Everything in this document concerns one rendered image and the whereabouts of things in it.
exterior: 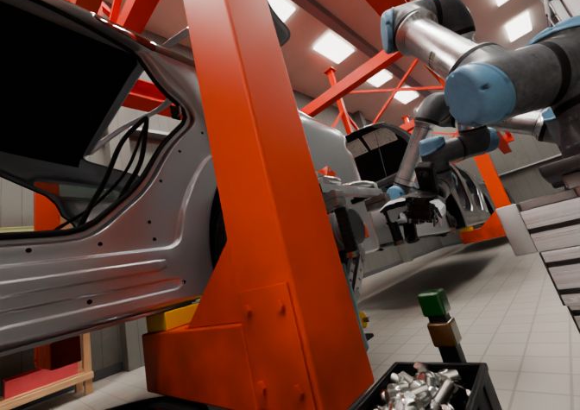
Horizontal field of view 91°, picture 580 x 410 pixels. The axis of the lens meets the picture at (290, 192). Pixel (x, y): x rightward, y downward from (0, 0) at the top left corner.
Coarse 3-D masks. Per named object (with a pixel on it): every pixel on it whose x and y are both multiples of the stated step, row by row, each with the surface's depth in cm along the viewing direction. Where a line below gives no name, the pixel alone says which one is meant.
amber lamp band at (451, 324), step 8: (448, 320) 50; (432, 328) 50; (440, 328) 49; (448, 328) 49; (456, 328) 50; (432, 336) 50; (440, 336) 49; (448, 336) 48; (456, 336) 49; (440, 344) 49; (448, 344) 48; (456, 344) 48
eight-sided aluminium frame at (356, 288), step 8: (360, 248) 125; (360, 256) 123; (352, 264) 124; (360, 264) 121; (352, 272) 123; (360, 272) 119; (352, 280) 116; (360, 280) 117; (352, 288) 112; (360, 288) 114
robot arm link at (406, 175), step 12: (432, 96) 115; (420, 108) 116; (432, 108) 112; (444, 108) 113; (420, 120) 114; (432, 120) 113; (420, 132) 115; (432, 132) 117; (408, 144) 119; (408, 156) 118; (408, 168) 119; (396, 180) 122; (408, 180) 119; (396, 192) 120; (408, 192) 121
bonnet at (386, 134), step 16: (368, 128) 408; (384, 128) 401; (400, 128) 396; (352, 144) 435; (368, 144) 429; (384, 144) 422; (400, 144) 414; (368, 160) 448; (384, 160) 437; (400, 160) 426; (368, 176) 462; (384, 176) 449
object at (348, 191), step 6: (324, 186) 86; (330, 186) 89; (336, 186) 91; (342, 186) 94; (348, 186) 97; (354, 186) 100; (324, 192) 86; (348, 192) 96; (354, 192) 99; (360, 192) 102; (366, 192) 105; (372, 192) 109; (378, 192) 113
